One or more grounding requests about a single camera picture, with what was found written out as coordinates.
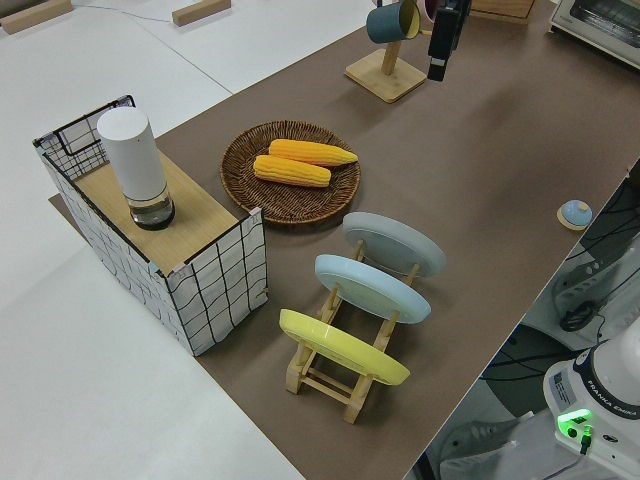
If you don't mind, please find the blue bell on wooden base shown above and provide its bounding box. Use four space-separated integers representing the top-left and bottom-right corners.
556 199 594 232

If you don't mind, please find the yellow corn cob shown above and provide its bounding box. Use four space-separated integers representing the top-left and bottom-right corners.
252 154 333 189
268 138 360 168

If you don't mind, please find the wooden drawer cabinet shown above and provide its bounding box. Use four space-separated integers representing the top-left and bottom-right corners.
469 0 531 25

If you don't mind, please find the wooden mug tree stand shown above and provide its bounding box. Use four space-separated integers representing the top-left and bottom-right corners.
344 40 428 105

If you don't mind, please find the grid-patterned box with wooden top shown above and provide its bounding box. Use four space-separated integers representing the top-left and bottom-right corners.
32 93 270 357

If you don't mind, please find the grey plate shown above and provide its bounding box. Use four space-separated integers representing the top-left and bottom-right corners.
341 211 447 280

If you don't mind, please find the wooden plate rack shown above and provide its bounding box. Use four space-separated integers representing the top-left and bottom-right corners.
285 238 422 425

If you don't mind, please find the round wicker basket tray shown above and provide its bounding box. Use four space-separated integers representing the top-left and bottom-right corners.
220 120 362 227

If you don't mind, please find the coiled black cable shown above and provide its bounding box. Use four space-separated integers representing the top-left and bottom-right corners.
558 301 600 333

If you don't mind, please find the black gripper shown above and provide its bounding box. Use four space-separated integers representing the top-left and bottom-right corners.
426 0 473 83

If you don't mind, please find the dark teal mug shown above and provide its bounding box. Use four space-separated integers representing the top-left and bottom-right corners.
365 0 423 46

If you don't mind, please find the yellow plate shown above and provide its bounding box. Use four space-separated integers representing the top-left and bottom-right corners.
278 308 412 387

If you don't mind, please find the cream toaster oven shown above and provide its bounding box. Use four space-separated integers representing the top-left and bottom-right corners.
546 0 640 67

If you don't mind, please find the light blue plate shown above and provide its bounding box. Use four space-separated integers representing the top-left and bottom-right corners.
313 253 432 326

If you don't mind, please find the brown table mat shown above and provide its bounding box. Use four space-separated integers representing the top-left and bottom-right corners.
47 0 640 480

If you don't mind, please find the wooden block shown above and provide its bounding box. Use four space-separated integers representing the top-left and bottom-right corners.
171 0 233 28
0 0 73 36

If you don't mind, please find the white cylindrical dispenser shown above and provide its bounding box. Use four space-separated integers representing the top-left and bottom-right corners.
96 108 177 232

